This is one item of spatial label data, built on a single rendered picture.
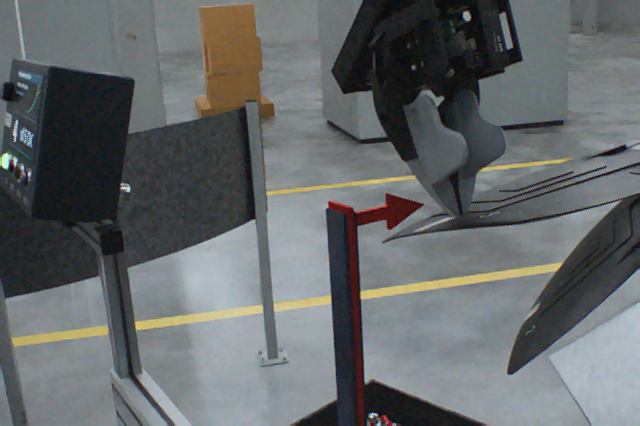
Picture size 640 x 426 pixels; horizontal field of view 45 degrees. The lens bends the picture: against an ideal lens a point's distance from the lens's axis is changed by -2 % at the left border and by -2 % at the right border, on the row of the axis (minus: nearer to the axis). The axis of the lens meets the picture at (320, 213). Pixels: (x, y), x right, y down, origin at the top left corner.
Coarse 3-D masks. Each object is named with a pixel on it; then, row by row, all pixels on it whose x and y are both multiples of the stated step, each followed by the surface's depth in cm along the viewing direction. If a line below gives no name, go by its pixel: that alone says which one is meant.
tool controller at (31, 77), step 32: (32, 64) 100; (0, 96) 111; (32, 96) 98; (64, 96) 93; (96, 96) 95; (128, 96) 97; (32, 128) 96; (64, 128) 94; (96, 128) 96; (128, 128) 99; (32, 160) 95; (64, 160) 95; (96, 160) 97; (32, 192) 94; (64, 192) 96; (96, 192) 98; (128, 192) 103; (64, 224) 103
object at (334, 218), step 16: (336, 224) 48; (336, 240) 48; (336, 256) 49; (336, 272) 49; (336, 288) 49; (336, 304) 50; (336, 320) 50; (336, 336) 51; (352, 336) 49; (336, 352) 51; (352, 352) 49; (336, 368) 51; (352, 368) 50; (336, 384) 52; (352, 384) 50; (352, 400) 50; (352, 416) 51
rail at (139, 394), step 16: (112, 384) 102; (128, 384) 97; (144, 384) 97; (128, 400) 95; (144, 400) 93; (160, 400) 93; (128, 416) 97; (144, 416) 90; (160, 416) 92; (176, 416) 89
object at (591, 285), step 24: (624, 216) 82; (600, 240) 84; (624, 240) 79; (576, 264) 87; (600, 264) 82; (624, 264) 77; (552, 288) 91; (576, 288) 84; (600, 288) 79; (552, 312) 86; (576, 312) 81; (528, 336) 87; (552, 336) 82; (528, 360) 83
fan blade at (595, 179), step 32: (576, 160) 67; (608, 160) 64; (512, 192) 61; (544, 192) 59; (576, 192) 57; (608, 192) 56; (416, 224) 65; (448, 224) 55; (480, 224) 51; (512, 224) 49
